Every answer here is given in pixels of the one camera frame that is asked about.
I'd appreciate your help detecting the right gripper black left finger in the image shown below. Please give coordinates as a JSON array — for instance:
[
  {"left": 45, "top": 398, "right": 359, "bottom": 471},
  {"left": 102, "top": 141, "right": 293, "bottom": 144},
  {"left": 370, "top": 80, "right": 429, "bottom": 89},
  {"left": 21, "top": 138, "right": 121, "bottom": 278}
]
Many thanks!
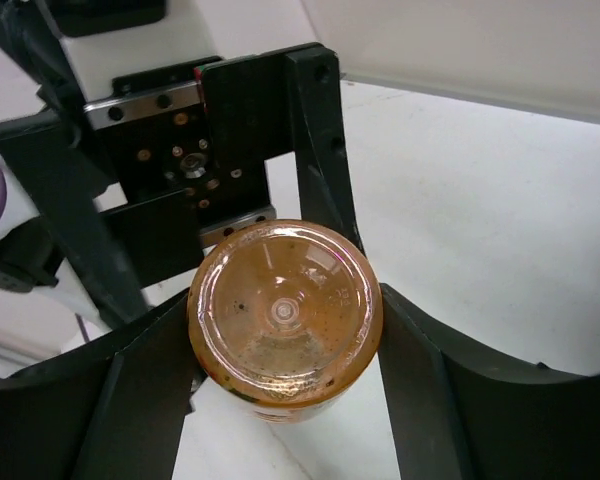
[{"left": 0, "top": 292, "right": 204, "bottom": 479}]

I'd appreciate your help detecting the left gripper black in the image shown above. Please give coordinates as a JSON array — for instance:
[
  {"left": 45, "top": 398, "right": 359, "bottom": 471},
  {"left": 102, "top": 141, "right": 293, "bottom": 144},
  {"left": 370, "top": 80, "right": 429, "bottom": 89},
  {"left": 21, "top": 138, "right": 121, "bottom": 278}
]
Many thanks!
[{"left": 0, "top": 44, "right": 364, "bottom": 329}]

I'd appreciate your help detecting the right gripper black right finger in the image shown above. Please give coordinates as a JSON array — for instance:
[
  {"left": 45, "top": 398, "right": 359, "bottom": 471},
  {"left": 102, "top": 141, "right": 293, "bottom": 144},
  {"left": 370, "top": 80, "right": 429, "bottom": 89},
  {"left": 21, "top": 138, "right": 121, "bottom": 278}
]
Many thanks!
[{"left": 379, "top": 286, "right": 600, "bottom": 479}]

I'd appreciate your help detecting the orange juice bottle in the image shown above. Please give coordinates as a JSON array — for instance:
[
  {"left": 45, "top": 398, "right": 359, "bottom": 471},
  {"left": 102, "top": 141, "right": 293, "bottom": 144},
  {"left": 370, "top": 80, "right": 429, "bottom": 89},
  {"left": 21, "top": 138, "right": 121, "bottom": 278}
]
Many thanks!
[{"left": 187, "top": 220, "right": 383, "bottom": 424}]

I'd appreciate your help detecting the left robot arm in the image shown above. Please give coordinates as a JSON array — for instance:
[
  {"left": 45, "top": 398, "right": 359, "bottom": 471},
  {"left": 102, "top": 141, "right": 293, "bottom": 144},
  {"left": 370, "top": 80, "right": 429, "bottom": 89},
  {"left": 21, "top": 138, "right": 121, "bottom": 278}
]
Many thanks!
[{"left": 0, "top": 1, "right": 359, "bottom": 330}]

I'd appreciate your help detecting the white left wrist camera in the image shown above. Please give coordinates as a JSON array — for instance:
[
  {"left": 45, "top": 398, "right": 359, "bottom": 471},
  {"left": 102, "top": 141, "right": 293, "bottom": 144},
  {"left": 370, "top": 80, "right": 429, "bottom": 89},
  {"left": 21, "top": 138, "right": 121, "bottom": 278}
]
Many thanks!
[{"left": 36, "top": 1, "right": 219, "bottom": 101}]

